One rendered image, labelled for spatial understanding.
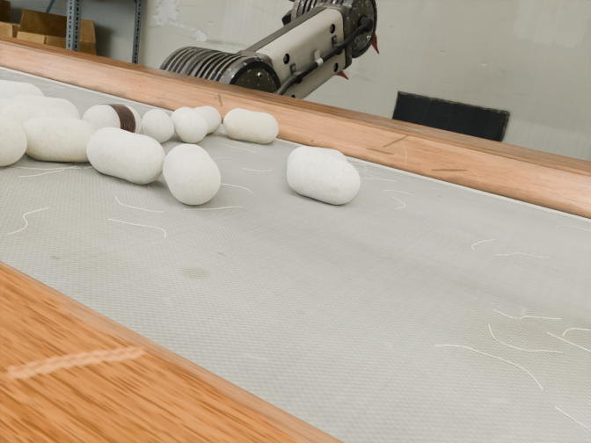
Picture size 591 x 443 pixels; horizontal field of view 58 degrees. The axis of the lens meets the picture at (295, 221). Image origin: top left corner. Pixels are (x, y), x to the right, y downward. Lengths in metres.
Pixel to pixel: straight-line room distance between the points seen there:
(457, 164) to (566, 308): 0.20
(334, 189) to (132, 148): 0.09
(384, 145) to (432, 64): 1.91
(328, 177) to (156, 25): 2.71
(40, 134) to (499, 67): 2.09
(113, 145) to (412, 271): 0.13
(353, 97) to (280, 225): 2.18
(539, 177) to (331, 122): 0.15
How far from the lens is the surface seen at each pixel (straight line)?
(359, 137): 0.39
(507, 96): 2.25
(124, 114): 0.31
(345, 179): 0.24
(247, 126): 0.37
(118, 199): 0.21
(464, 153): 0.38
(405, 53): 2.32
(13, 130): 0.24
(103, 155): 0.23
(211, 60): 0.70
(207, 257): 0.16
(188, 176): 0.20
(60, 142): 0.25
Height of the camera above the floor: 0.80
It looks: 17 degrees down
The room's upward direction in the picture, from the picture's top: 10 degrees clockwise
